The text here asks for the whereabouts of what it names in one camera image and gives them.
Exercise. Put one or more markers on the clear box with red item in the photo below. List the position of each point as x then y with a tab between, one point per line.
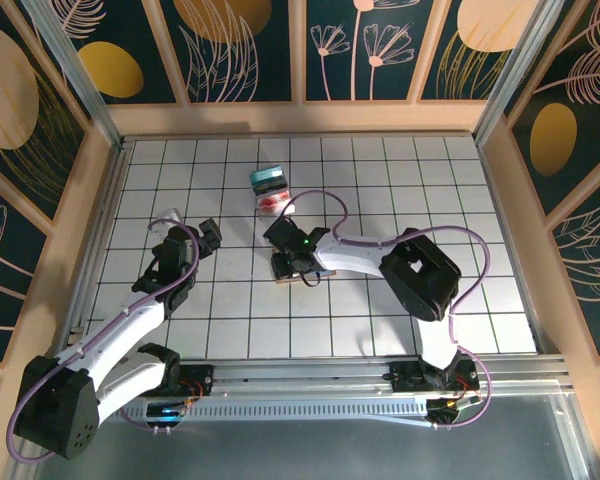
272	214

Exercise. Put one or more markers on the white red circles card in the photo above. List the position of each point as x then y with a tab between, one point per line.
272	202

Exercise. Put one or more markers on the black logo card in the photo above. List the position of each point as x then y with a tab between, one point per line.
270	187

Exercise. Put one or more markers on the teal plastic card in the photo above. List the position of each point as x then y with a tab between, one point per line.
267	175

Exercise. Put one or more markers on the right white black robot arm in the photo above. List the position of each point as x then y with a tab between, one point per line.
355	252

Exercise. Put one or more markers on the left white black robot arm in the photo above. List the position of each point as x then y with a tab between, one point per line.
115	330

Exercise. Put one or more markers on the small controller board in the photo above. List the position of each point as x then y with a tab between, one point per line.
167	411
445	407

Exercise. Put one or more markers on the orange circle leaf art panel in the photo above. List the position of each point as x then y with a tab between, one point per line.
275	50

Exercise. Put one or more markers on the grey metal plate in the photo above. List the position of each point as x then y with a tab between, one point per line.
300	455

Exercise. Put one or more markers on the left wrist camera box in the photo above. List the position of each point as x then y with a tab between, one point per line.
172	216

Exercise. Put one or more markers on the aluminium side rail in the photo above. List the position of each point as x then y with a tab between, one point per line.
95	250
524	280

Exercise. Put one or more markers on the long aluminium base rail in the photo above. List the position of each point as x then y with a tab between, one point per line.
290	380

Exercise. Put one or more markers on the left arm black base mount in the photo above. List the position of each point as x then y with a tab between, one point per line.
200	377

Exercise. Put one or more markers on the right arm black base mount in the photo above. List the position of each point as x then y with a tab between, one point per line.
405	377

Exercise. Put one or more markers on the two flowers wall art panel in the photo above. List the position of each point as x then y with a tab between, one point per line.
400	80

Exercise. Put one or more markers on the aluminium frame post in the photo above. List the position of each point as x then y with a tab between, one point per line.
517	75
82	82

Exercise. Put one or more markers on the yellow oval wall art panel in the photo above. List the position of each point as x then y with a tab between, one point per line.
130	30
553	140

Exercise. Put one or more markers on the peach circle wall art panel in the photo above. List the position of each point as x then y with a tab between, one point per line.
447	30
10	90

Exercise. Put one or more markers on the pink leaf wall art panel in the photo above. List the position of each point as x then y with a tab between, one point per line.
595	270

